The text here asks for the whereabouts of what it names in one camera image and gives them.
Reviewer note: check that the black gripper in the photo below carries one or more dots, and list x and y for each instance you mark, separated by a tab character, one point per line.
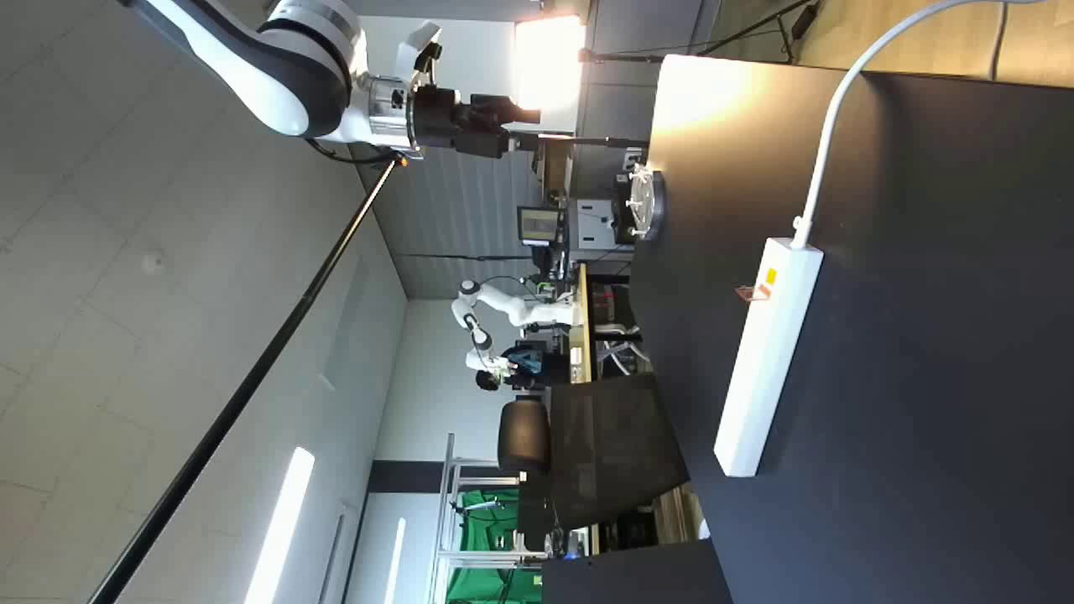
438	120

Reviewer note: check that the white power strip adaptor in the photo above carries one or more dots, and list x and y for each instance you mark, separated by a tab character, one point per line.
769	353

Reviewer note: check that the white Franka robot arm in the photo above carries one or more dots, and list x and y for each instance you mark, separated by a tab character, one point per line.
262	62

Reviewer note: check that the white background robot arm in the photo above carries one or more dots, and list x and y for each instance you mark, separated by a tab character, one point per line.
503	306

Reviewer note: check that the computer monitor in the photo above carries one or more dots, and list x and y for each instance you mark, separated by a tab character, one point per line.
539	227

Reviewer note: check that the black office chair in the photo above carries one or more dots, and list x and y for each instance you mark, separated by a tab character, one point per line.
525	434

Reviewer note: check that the black divider panel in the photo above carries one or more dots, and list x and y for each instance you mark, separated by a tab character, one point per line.
608	447

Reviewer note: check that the long black pole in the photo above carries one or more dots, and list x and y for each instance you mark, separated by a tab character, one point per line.
238	391

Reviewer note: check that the round white ceiling detector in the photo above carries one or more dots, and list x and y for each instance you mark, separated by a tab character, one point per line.
148	259

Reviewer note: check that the green storage bins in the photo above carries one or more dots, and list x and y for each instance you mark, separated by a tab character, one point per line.
492	526

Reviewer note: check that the long ceiling light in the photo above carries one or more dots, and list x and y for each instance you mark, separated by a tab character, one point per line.
278	526
394	559

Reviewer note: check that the white metal rack frame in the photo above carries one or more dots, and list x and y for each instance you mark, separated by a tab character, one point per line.
448	504

